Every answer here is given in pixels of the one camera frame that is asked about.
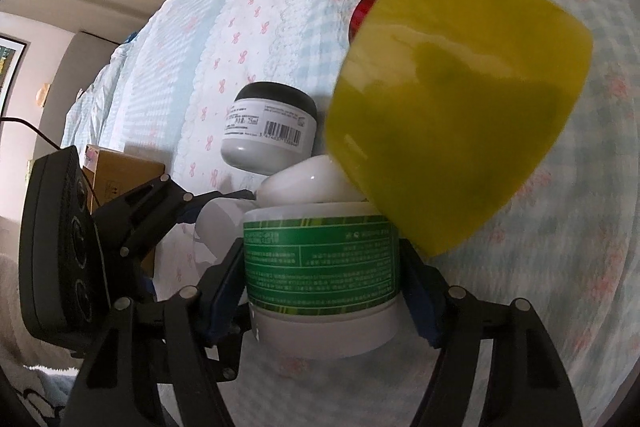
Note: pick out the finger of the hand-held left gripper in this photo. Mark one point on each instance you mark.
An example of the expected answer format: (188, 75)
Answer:
(165, 207)
(132, 274)

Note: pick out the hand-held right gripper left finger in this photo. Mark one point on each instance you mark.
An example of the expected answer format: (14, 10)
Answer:
(226, 302)

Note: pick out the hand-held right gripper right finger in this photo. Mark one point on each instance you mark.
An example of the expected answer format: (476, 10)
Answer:
(424, 307)

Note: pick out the small white bottle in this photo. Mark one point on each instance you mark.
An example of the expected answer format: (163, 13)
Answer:
(215, 224)

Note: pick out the white jar with green label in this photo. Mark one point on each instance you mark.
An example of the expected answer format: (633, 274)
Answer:
(320, 257)

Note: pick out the brown cardboard box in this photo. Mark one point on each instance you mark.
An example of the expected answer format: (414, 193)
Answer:
(125, 179)

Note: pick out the white jar with black lid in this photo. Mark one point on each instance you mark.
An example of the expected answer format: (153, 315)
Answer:
(270, 132)

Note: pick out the white fluffy printed blanket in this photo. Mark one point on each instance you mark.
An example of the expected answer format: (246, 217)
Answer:
(30, 382)

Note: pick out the white oval jar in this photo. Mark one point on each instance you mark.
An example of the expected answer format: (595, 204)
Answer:
(310, 182)

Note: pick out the yellow plastic container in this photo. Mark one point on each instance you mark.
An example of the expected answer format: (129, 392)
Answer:
(450, 107)

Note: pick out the checked floral bed sheet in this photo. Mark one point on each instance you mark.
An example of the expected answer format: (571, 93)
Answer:
(300, 7)

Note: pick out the red round object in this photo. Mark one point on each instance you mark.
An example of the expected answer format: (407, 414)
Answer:
(362, 14)

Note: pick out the beige wall sticker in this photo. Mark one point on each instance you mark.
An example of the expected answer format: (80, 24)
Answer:
(42, 94)

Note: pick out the framed wall picture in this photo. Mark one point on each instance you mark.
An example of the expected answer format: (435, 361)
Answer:
(7, 67)

